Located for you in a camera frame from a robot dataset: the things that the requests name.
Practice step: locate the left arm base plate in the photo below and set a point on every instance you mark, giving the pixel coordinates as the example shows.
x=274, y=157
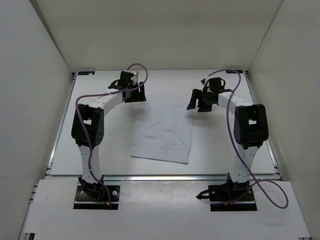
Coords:
x=88, y=200

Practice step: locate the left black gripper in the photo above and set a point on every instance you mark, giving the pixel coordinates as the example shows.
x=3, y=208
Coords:
x=140, y=97

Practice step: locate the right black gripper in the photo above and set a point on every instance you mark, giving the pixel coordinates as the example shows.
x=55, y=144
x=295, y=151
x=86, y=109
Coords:
x=197, y=94

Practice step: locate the left blue corner label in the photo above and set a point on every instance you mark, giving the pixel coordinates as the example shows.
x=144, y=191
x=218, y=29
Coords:
x=86, y=73

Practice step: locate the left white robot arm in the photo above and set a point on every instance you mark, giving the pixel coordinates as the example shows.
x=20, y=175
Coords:
x=88, y=127

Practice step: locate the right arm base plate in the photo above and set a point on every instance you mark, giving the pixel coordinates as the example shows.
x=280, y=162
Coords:
x=224, y=198

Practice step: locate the right blue corner label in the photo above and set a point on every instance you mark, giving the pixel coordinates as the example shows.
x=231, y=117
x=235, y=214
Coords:
x=233, y=71

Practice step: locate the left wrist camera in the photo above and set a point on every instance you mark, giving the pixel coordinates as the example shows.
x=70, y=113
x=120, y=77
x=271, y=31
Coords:
x=134, y=77

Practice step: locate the blue corner label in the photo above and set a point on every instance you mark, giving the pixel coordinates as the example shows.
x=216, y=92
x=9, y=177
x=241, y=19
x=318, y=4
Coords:
x=86, y=73
x=233, y=71

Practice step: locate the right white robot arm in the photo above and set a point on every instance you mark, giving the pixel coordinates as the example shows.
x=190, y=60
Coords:
x=246, y=122

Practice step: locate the white skirt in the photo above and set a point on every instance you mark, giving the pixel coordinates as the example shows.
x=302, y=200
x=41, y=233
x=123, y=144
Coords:
x=162, y=133

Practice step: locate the aluminium table rail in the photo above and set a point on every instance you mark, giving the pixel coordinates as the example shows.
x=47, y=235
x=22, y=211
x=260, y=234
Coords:
x=189, y=177

